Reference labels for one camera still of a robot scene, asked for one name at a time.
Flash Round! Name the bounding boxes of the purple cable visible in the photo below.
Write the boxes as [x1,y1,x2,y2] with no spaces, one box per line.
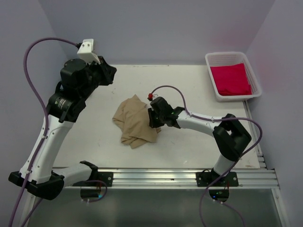
[150,85,263,227]
[7,37,80,227]

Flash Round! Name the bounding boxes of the beige t shirt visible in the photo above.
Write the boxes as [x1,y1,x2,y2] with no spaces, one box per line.
[112,95,158,149]

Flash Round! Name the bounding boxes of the white plastic basket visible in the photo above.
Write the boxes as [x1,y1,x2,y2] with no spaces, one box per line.
[205,52,262,102]

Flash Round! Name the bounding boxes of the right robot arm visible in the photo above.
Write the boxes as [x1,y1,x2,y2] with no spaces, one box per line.
[148,97,251,186]

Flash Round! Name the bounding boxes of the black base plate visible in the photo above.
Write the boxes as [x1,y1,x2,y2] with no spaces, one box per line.
[93,172,114,188]
[196,170,239,187]

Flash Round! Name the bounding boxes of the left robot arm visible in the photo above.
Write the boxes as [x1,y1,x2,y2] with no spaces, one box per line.
[9,56,117,200]

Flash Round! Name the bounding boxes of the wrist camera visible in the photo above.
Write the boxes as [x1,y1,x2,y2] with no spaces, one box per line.
[77,39,100,64]
[147,93,158,102]

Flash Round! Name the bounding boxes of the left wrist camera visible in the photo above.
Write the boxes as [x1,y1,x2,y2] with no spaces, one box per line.
[77,39,100,64]

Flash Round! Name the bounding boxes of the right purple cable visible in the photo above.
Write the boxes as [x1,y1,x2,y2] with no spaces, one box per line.
[150,85,263,227]

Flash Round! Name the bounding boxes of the red folded t shirt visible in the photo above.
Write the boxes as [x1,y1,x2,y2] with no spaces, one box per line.
[210,63,252,96]

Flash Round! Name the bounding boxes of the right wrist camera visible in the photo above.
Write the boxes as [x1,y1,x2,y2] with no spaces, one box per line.
[147,93,158,102]

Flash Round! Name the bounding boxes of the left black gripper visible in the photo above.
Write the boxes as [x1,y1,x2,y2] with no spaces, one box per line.
[79,55,116,99]

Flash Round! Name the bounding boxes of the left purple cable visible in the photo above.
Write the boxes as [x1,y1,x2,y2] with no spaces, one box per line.
[7,37,80,227]

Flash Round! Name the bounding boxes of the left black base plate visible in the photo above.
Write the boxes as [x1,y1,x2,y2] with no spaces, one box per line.
[93,172,114,188]

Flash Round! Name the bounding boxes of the aluminium rail frame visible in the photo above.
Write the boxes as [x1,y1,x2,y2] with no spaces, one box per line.
[29,100,283,227]

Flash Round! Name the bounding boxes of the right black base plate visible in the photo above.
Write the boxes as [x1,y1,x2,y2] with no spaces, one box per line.
[196,170,239,187]

